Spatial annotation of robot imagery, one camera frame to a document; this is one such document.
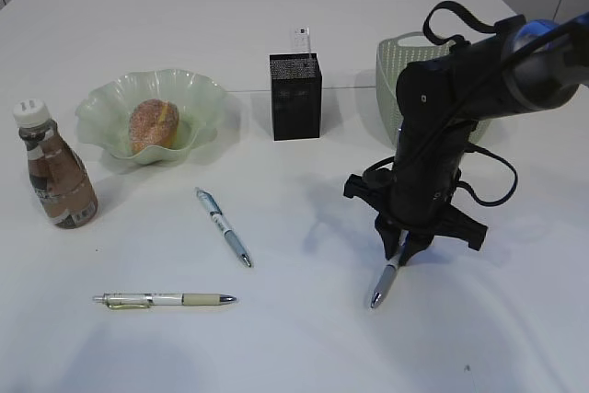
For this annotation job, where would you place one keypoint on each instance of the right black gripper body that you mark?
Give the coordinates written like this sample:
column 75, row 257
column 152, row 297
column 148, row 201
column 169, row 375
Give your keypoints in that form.
column 418, row 197

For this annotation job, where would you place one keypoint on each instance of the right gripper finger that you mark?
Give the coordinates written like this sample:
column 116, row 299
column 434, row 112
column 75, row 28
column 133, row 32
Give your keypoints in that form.
column 390, row 236
column 414, row 243

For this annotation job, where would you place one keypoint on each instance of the grey grip pen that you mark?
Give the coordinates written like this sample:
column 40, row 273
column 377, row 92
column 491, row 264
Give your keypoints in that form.
column 388, row 275

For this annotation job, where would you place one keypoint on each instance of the blue grip pen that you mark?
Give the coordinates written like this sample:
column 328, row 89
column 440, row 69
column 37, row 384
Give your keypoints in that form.
column 231, row 238

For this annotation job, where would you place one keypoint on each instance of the clear plastic ruler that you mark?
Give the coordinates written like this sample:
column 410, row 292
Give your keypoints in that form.
column 300, row 40

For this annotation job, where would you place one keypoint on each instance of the sugared bread roll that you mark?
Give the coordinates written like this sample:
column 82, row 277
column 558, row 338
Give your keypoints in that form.
column 153, row 122

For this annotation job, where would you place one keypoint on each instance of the cream grip pen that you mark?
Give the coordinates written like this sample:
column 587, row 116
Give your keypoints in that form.
column 143, row 301

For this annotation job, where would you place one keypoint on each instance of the brown drink bottle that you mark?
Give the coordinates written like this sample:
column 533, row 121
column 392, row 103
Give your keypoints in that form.
column 56, row 173

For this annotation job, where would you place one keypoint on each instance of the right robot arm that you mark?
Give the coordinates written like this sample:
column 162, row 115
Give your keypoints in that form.
column 519, row 67

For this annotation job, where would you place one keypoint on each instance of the green plastic woven basket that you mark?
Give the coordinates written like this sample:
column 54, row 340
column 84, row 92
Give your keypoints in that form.
column 392, row 56

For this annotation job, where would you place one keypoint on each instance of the black square pen holder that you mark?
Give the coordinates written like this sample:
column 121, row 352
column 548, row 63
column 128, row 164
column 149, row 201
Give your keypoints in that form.
column 296, row 92

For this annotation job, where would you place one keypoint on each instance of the green wavy glass plate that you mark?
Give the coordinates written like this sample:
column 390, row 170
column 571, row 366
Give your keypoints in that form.
column 104, row 118

